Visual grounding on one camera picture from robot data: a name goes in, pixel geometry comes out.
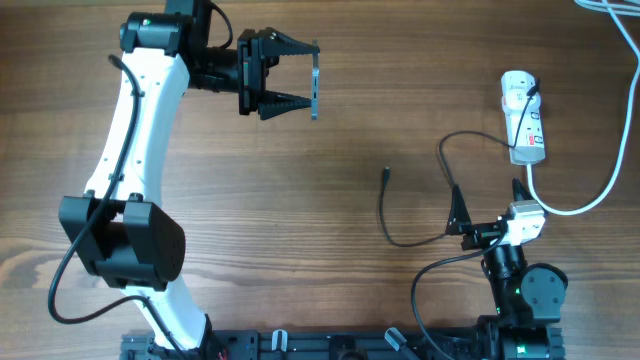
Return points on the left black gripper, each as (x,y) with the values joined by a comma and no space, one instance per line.
(252,56)

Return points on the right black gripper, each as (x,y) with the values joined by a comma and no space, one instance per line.
(479,233)

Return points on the turquoise screen smartphone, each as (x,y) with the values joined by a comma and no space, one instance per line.
(315,86)

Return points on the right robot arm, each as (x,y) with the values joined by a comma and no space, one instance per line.
(527,297)

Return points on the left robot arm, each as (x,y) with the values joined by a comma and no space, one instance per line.
(117,227)

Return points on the white charger adapter plug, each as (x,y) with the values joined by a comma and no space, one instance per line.
(516,100)

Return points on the white power strip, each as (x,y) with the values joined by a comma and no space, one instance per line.
(524,130)

